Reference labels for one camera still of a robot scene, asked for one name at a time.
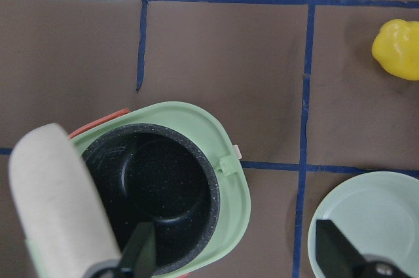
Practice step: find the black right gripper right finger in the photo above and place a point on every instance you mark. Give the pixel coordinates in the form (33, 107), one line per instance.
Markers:
(347, 252)

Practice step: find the yellow lemon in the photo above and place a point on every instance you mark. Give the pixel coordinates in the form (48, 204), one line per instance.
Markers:
(395, 48)

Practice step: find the green plate near cooker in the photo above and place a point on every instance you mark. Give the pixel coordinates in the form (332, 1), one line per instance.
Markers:
(378, 213)

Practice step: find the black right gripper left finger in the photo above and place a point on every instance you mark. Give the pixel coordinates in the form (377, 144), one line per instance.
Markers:
(139, 255)

